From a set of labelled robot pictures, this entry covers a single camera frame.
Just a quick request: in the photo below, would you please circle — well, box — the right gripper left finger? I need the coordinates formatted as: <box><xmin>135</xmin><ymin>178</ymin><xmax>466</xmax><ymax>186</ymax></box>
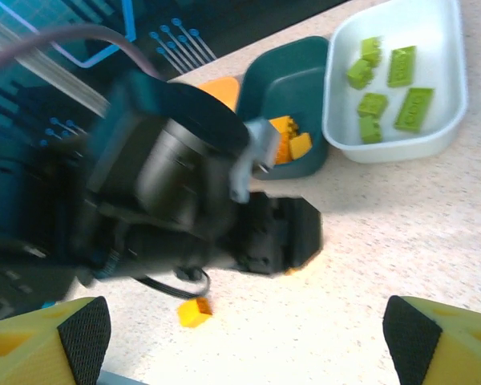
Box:
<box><xmin>0</xmin><ymin>295</ymin><xmax>113</xmax><ymax>385</ymax></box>

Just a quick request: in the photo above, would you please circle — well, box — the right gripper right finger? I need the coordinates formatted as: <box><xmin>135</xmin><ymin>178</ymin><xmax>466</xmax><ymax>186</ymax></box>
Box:
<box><xmin>382</xmin><ymin>294</ymin><xmax>481</xmax><ymax>385</ymax></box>

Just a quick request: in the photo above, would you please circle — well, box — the yellow lego brick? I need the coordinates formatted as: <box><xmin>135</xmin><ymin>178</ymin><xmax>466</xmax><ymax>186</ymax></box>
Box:
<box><xmin>289</xmin><ymin>132</ymin><xmax>314</xmax><ymax>161</ymax></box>

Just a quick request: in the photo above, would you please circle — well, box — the small green lego brick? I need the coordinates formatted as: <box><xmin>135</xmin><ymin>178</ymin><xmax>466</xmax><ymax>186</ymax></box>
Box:
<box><xmin>346</xmin><ymin>59</ymin><xmax>374</xmax><ymax>91</ymax></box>
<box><xmin>358</xmin><ymin>115</ymin><xmax>383</xmax><ymax>145</ymax></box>
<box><xmin>357</xmin><ymin>92</ymin><xmax>390</xmax><ymax>119</ymax></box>
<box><xmin>360</xmin><ymin>36</ymin><xmax>384</xmax><ymax>66</ymax></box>

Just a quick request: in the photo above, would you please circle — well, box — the long green lego brick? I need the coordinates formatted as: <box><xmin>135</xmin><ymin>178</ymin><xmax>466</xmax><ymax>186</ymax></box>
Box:
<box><xmin>393</xmin><ymin>87</ymin><xmax>435</xmax><ymax>134</ymax></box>
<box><xmin>387</xmin><ymin>45</ymin><xmax>418</xmax><ymax>89</ymax></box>

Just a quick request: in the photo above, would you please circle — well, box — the orange plastic container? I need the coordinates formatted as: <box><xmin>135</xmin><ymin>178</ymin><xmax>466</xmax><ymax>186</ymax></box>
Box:
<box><xmin>196</xmin><ymin>76</ymin><xmax>242</xmax><ymax>113</ymax></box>

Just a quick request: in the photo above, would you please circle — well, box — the teal plastic container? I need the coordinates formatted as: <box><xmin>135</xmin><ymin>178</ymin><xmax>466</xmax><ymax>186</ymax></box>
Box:
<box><xmin>236</xmin><ymin>35</ymin><xmax>331</xmax><ymax>182</ymax></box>

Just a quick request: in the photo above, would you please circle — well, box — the white plastic container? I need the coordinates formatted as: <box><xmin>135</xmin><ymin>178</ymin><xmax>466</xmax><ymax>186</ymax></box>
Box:
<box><xmin>321</xmin><ymin>0</ymin><xmax>470</xmax><ymax>165</ymax></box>

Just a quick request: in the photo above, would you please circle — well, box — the thin black left gripper cable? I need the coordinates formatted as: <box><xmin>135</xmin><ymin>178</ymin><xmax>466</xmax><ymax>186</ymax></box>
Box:
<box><xmin>135</xmin><ymin>265</ymin><xmax>212</xmax><ymax>300</ymax></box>

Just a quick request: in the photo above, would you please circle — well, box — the aluminium frame post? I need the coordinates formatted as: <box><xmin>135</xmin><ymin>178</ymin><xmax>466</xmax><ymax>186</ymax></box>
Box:
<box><xmin>0</xmin><ymin>11</ymin><xmax>111</xmax><ymax>118</ymax></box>

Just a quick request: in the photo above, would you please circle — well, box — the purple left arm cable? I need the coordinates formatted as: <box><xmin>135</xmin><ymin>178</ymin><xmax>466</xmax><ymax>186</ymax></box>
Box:
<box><xmin>0</xmin><ymin>22</ymin><xmax>164</xmax><ymax>82</ymax></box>

